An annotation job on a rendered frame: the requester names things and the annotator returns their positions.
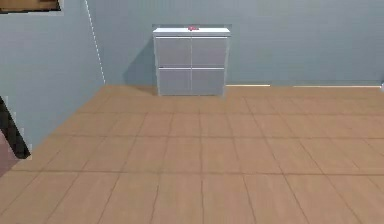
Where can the white chest of drawers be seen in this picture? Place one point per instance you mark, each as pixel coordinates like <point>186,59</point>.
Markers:
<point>191,63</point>

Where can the black door frame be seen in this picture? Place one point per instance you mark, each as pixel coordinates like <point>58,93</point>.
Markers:
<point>11,131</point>

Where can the small pink object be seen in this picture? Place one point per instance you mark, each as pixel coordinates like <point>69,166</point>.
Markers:
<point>193,28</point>

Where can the brown framed picture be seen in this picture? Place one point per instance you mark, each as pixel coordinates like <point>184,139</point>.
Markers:
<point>28,5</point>

